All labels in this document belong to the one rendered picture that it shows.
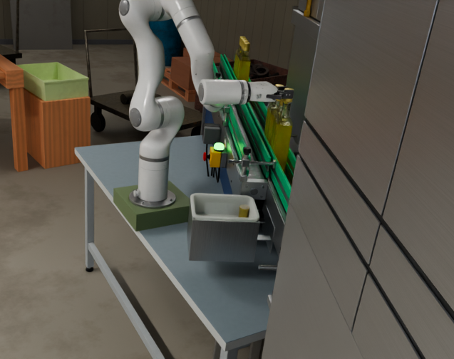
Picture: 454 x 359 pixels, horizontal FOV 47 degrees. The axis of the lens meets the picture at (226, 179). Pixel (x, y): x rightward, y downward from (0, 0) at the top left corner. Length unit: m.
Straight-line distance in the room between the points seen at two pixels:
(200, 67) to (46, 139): 2.66
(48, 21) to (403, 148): 8.22
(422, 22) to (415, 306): 0.27
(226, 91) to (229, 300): 0.69
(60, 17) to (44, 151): 4.54
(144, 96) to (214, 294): 0.76
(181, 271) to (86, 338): 0.98
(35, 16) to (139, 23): 6.69
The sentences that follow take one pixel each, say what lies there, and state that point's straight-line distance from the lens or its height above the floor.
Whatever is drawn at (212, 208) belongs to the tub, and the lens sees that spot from 1.85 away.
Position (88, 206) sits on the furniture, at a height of 0.43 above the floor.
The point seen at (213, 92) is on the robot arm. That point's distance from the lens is 1.76.
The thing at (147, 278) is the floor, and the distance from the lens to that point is 3.12.
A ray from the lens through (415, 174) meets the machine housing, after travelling 0.53.
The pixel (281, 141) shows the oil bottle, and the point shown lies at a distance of 1.94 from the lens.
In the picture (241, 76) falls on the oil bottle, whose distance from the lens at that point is 2.92.
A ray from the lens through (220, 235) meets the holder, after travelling 1.73.
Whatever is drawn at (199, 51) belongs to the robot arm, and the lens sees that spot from 1.81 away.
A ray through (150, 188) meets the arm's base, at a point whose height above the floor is 0.90.
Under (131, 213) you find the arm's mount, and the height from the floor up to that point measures 0.81.
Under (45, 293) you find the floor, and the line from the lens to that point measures 3.04.
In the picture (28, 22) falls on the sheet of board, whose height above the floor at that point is 0.39.
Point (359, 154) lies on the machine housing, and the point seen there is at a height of 1.61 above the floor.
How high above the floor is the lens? 1.83
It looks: 25 degrees down
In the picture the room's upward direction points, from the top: 7 degrees clockwise
